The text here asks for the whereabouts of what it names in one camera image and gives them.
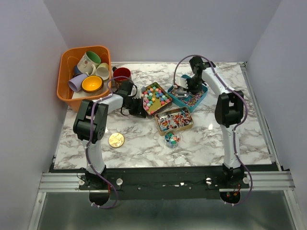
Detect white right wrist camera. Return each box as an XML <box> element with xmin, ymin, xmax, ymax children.
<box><xmin>175</xmin><ymin>76</ymin><xmax>188</xmax><ymax>89</ymax></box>

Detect cream white mug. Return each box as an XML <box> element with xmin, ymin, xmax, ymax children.
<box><xmin>95</xmin><ymin>63</ymin><xmax>109</xmax><ymax>81</ymax></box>

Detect black mug yellow inside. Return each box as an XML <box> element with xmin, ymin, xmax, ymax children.
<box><xmin>81</xmin><ymin>75</ymin><xmax>104</xmax><ymax>93</ymax></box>

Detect aluminium frame rail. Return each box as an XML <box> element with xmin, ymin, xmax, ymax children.
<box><xmin>29</xmin><ymin>171</ymin><xmax>305</xmax><ymax>230</ymax></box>

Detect clear glass jar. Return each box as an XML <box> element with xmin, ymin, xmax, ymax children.
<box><xmin>165</xmin><ymin>131</ymin><xmax>181</xmax><ymax>148</ymax></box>

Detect silver metal scoop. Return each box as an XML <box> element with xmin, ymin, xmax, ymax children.
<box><xmin>171</xmin><ymin>88</ymin><xmax>189</xmax><ymax>99</ymax></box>

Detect black mug red inside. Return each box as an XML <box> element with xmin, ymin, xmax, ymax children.
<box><xmin>112</xmin><ymin>67</ymin><xmax>131</xmax><ymax>89</ymax></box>

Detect white mug green inside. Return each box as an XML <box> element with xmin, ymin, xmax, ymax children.
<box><xmin>77</xmin><ymin>51</ymin><xmax>101</xmax><ymax>76</ymax></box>

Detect dark tin of star candies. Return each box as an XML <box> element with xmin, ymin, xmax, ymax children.
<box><xmin>141</xmin><ymin>82</ymin><xmax>172</xmax><ymax>118</ymax></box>

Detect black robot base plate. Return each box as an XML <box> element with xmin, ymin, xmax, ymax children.
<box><xmin>47</xmin><ymin>164</ymin><xmax>264</xmax><ymax>201</ymax></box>

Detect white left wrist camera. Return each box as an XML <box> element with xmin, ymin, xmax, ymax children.
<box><xmin>133</xmin><ymin>90</ymin><xmax>142</xmax><ymax>99</ymax></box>

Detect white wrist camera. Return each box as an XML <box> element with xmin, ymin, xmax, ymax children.
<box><xmin>175</xmin><ymin>76</ymin><xmax>188</xmax><ymax>89</ymax></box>
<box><xmin>133</xmin><ymin>90</ymin><xmax>142</xmax><ymax>99</ymax></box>

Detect orange plastic bin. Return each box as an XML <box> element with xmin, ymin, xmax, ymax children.
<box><xmin>57</xmin><ymin>46</ymin><xmax>111</xmax><ymax>112</ymax></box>

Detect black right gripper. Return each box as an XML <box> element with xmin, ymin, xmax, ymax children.
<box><xmin>181</xmin><ymin>77</ymin><xmax>202</xmax><ymax>95</ymax></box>

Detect teal tin swirl lollipops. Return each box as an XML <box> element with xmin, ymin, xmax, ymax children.
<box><xmin>167</xmin><ymin>75</ymin><xmax>208</xmax><ymax>112</ymax></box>

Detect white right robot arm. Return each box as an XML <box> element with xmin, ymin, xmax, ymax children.
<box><xmin>187</xmin><ymin>56</ymin><xmax>245</xmax><ymax>188</ymax></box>

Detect lavender cup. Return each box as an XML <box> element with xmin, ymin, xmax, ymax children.
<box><xmin>68</xmin><ymin>74</ymin><xmax>88</xmax><ymax>92</ymax></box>

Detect gold round jar lid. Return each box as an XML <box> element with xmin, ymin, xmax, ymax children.
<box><xmin>108</xmin><ymin>133</ymin><xmax>125</xmax><ymax>148</ymax></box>

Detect gold tin of lollipops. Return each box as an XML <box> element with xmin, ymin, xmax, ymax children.
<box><xmin>154</xmin><ymin>107</ymin><xmax>194</xmax><ymax>136</ymax></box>

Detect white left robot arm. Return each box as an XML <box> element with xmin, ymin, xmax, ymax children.
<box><xmin>73</xmin><ymin>81</ymin><xmax>146</xmax><ymax>189</ymax></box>

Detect blue mug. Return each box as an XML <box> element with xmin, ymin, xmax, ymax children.
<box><xmin>73</xmin><ymin>65</ymin><xmax>82</xmax><ymax>78</ymax></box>

